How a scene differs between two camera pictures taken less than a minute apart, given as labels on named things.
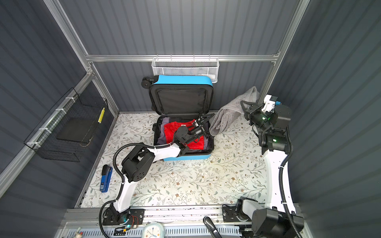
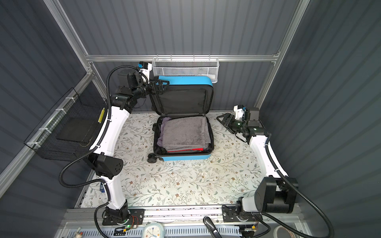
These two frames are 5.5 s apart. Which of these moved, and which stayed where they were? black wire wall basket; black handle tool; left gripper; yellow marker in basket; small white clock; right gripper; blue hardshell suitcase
Moved: left gripper; right gripper
Stayed: yellow marker in basket; black handle tool; small white clock; black wire wall basket; blue hardshell suitcase
